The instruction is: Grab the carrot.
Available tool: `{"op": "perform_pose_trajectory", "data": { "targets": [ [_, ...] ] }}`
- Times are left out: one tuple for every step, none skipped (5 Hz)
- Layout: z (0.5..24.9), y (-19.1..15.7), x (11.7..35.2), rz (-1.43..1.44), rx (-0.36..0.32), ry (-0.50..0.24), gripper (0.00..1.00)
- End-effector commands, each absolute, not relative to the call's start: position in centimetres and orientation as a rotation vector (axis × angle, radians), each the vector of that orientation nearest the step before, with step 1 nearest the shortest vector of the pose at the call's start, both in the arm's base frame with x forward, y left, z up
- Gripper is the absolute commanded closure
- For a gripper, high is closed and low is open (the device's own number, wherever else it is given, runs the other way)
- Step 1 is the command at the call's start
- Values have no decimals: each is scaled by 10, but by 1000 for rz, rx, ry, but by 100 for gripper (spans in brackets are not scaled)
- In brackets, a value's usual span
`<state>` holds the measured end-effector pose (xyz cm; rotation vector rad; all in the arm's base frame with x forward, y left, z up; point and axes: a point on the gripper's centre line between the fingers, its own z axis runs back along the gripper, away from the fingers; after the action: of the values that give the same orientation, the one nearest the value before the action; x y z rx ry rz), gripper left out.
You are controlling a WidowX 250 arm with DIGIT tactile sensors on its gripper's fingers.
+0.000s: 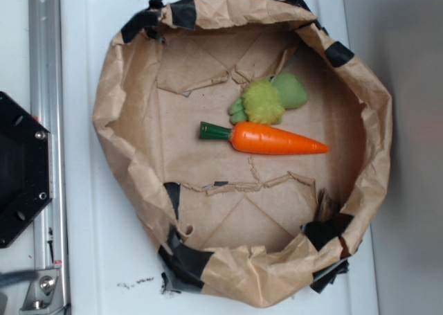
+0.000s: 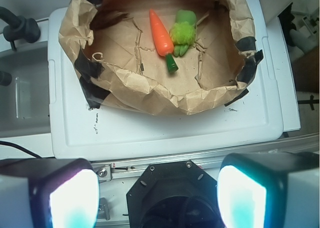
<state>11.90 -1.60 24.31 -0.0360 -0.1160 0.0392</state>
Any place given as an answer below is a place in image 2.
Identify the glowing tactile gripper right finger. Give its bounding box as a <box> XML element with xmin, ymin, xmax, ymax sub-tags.
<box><xmin>217</xmin><ymin>152</ymin><xmax>320</xmax><ymax>227</ymax></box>

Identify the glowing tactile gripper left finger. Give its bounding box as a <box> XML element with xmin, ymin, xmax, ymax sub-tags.
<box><xmin>0</xmin><ymin>158</ymin><xmax>100</xmax><ymax>227</ymax></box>

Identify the orange toy carrot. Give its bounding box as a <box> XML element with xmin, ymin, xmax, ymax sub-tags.
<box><xmin>149</xmin><ymin>9</ymin><xmax>179</xmax><ymax>74</ymax></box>

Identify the white plastic bin lid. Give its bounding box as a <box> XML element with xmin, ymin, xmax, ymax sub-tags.
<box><xmin>48</xmin><ymin>0</ymin><xmax>284</xmax><ymax>161</ymax></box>

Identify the clear plastic container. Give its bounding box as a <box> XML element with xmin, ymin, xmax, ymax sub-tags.
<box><xmin>0</xmin><ymin>42</ymin><xmax>51</xmax><ymax>138</ymax></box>

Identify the black clamp knob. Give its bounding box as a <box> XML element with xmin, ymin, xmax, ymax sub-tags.
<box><xmin>0</xmin><ymin>7</ymin><xmax>41</xmax><ymax>51</ymax></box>

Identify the crumpled brown paper bag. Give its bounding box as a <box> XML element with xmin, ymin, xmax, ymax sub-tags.
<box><xmin>58</xmin><ymin>0</ymin><xmax>263</xmax><ymax>115</ymax></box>

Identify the green fuzzy plush toy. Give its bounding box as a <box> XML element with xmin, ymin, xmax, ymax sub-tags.
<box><xmin>169</xmin><ymin>10</ymin><xmax>197</xmax><ymax>57</ymax></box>

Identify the metal corner bracket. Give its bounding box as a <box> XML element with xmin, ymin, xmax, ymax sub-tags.
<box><xmin>92</xmin><ymin>164</ymin><xmax>112</xmax><ymax>183</ymax></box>

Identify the black cable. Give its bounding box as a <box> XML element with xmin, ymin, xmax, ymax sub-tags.
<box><xmin>0</xmin><ymin>142</ymin><xmax>42</xmax><ymax>159</ymax></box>

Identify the black octagonal mount plate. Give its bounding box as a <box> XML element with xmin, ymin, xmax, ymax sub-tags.
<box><xmin>126</xmin><ymin>160</ymin><xmax>224</xmax><ymax>227</ymax></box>

